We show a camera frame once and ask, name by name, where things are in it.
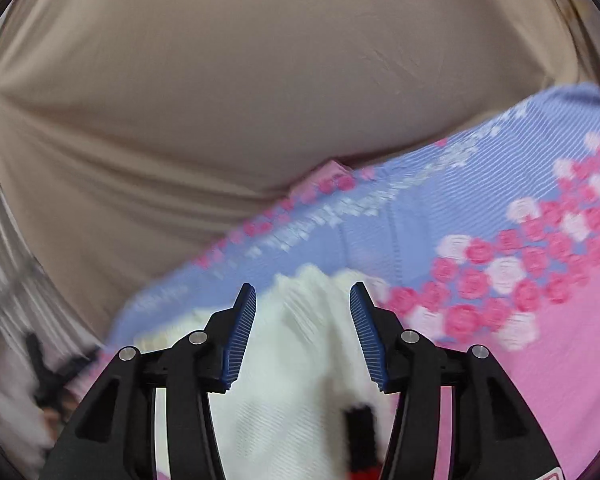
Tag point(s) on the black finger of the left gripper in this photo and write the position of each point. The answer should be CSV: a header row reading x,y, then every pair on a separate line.
x,y
51,383

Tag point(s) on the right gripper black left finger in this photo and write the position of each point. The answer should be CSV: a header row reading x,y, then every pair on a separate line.
x,y
111,435

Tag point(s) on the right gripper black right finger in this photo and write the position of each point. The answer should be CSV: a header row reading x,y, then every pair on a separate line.
x,y
494,434

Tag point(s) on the white red black knit sweater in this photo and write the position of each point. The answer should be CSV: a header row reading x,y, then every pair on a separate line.
x,y
303,369

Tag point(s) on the white satin curtain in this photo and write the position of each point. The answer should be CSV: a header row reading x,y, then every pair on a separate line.
x,y
29,303

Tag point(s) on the pink blue floral bedsheet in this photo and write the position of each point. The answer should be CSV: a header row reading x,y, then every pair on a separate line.
x,y
491,237

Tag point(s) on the beige fabric headboard cover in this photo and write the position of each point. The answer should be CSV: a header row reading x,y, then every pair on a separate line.
x,y
135,133

